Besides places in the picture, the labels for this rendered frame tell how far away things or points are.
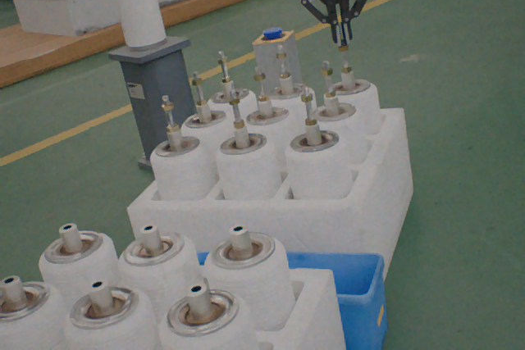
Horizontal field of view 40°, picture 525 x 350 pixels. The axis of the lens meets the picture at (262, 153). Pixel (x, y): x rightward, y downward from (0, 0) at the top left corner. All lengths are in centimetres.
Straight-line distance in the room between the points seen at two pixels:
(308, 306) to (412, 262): 42
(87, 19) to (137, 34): 162
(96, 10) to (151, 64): 167
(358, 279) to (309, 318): 25
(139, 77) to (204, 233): 63
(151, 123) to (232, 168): 64
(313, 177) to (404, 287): 24
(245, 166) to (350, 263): 22
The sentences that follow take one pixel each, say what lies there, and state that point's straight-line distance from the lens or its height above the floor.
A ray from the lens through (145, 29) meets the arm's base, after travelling 169.
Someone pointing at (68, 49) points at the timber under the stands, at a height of 6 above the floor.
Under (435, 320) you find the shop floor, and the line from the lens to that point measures 111.
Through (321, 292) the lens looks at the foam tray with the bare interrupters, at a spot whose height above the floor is 18.
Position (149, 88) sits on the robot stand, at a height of 22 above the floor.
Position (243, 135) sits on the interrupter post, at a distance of 112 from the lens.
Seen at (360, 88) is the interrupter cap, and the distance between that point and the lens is 129.
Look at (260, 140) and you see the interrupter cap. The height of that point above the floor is 25.
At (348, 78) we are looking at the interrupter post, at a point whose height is 27.
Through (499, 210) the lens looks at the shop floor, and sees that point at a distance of 137.
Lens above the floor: 67
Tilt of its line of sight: 22 degrees down
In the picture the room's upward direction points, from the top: 11 degrees counter-clockwise
